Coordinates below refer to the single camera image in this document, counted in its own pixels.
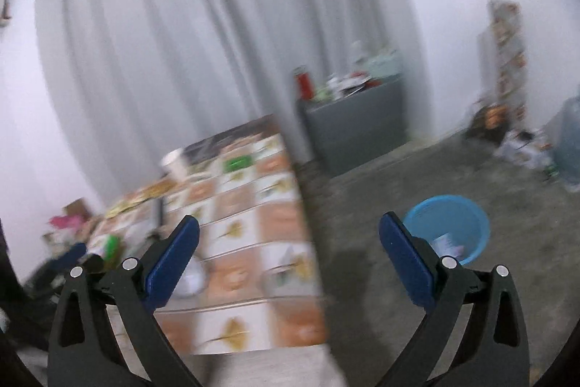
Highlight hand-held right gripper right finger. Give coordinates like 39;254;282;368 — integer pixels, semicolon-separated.
379;211;530;387

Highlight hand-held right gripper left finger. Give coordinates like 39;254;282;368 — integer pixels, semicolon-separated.
47;215;200;387

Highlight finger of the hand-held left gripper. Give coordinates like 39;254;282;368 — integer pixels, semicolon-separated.
22;242;89;292

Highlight small green wrapper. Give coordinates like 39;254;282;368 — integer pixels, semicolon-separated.
103;235;122;270

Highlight blue plastic bin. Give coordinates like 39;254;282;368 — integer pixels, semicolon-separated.
402;194;491;265

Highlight pink flower item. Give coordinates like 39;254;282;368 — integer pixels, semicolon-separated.
50;215;87;231

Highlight pale crumpled wrapper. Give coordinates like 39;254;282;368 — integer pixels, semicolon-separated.
432;233;465;263

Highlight cardboard box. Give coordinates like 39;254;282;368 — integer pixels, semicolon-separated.
63;199;98;220

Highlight yellow printed snack packet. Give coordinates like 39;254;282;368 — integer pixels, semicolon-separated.
106;188;150;218

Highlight white paper cup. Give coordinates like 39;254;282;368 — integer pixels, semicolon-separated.
162;149;189;184

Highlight tile print tablecloth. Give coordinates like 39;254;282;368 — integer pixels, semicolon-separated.
86;115;329;356

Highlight dark printed board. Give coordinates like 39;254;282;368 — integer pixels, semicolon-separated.
183;115;277;156

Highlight grey cabinet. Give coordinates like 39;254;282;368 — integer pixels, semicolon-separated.
297;74;409;179

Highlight white bags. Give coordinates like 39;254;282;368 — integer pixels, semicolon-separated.
496;128;554;170

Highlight dark orange printed bag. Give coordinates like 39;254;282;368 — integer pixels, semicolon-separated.
467;101;513;138

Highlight pile of household items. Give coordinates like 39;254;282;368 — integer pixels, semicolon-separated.
317;42;404;100

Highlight red bottle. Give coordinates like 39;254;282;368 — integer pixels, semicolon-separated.
294;67;315;101

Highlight large water bottle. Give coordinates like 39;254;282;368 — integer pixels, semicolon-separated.
555;97;580;193

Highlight grey curtain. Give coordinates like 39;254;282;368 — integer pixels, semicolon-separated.
36;0;422;197

